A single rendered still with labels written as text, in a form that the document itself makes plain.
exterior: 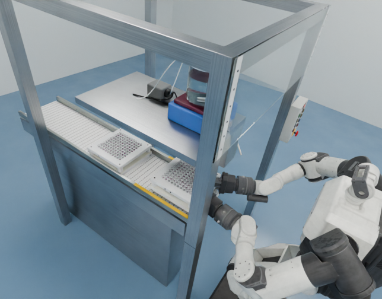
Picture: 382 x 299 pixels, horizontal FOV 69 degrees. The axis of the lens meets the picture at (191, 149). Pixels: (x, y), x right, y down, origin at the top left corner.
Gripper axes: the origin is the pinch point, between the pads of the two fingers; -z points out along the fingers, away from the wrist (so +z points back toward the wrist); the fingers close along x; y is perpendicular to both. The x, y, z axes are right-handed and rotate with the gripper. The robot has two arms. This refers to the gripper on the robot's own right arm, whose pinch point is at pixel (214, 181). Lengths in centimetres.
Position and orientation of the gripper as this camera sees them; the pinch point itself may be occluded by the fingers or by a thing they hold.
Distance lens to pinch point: 134.9
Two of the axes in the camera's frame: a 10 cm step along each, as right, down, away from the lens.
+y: 0.5, -6.4, 7.7
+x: -1.2, 7.6, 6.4
